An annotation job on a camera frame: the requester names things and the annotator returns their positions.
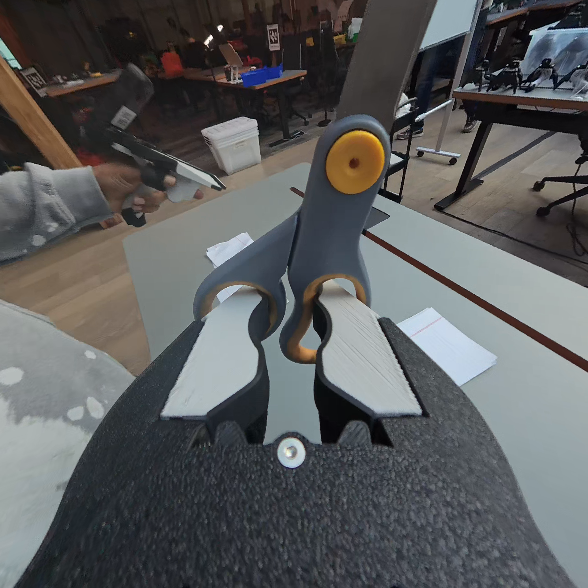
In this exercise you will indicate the grey desk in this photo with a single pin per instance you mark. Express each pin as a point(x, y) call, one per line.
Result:
point(528, 413)

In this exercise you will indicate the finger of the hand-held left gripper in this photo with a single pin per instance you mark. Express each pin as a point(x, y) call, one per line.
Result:
point(183, 172)

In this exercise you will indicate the wooden work table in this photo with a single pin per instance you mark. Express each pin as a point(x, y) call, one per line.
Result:
point(275, 80)

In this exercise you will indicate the black office chair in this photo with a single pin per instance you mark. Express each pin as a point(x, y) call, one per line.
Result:
point(565, 193)

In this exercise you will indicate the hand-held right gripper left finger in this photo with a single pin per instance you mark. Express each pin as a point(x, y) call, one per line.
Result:
point(216, 367)

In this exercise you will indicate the black toy robot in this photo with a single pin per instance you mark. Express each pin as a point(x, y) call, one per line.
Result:
point(505, 78)
point(480, 76)
point(572, 78)
point(542, 73)

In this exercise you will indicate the red bag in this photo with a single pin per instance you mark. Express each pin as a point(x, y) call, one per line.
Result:
point(172, 64)

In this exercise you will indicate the stack of lined paper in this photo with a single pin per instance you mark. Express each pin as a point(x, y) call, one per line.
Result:
point(445, 344)

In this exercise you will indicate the cut lined paper pieces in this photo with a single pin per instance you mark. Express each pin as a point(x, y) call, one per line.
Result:
point(229, 250)

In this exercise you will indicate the wooden table with black legs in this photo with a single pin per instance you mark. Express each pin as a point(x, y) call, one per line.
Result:
point(514, 99)

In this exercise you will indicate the black chair frame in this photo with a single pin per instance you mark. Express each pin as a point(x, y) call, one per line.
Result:
point(406, 151)

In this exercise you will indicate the black and white marker sign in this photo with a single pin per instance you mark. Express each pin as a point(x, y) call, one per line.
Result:
point(273, 36)

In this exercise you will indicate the person's left hand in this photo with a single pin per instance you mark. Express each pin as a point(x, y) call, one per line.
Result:
point(115, 183)

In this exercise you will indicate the blue storage bin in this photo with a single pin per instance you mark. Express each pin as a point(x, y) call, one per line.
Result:
point(253, 78)
point(274, 72)

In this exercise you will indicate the rolling whiteboard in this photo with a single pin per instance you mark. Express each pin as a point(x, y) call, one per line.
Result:
point(452, 23)

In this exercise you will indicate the wooden post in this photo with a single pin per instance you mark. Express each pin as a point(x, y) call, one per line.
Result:
point(32, 119)

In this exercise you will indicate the white storage bins stack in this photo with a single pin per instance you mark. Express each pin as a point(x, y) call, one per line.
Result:
point(234, 147)

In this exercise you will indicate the person's grey splattered sweatshirt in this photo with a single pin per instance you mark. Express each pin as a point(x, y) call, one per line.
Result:
point(41, 413)

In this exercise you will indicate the black and white marker board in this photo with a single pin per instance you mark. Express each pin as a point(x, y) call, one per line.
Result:
point(34, 80)

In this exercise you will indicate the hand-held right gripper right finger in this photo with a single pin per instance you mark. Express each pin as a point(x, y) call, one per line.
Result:
point(367, 363)

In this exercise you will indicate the grey and yellow scissors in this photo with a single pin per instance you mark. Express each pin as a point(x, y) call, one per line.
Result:
point(330, 220)

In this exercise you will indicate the person's left forearm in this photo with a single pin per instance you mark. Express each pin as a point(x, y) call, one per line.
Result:
point(50, 211)

